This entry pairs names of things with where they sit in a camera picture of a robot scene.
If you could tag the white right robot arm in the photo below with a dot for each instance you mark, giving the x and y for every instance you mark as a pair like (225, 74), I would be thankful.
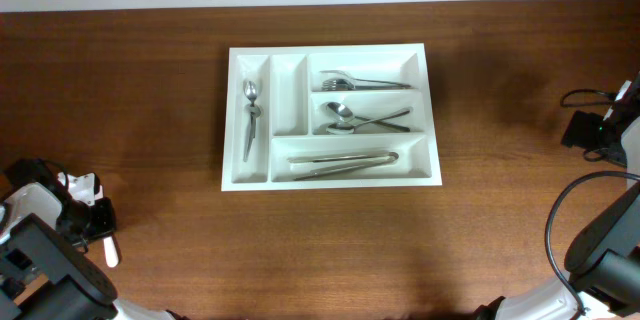
(600, 278)

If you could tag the steel tablespoon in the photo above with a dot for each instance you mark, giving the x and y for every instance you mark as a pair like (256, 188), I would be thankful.
(343, 114)
(344, 128)

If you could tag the small steel spoon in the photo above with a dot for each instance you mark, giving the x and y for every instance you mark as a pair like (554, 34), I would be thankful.
(251, 92)
(254, 113)

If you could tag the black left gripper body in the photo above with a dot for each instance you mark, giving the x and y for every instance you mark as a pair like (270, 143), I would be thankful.
(101, 217)

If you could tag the pink plastic knife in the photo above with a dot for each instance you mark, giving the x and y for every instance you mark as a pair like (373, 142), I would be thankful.
(112, 251)

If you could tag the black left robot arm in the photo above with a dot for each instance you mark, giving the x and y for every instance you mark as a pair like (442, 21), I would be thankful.
(48, 220)

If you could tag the steel fork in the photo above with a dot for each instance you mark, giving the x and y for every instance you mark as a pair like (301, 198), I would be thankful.
(332, 86)
(348, 76)
(350, 83)

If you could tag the white cutlery tray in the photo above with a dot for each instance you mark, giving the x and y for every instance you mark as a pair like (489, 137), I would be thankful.
(329, 117)

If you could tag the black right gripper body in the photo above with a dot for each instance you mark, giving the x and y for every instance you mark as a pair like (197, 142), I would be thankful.
(578, 128)

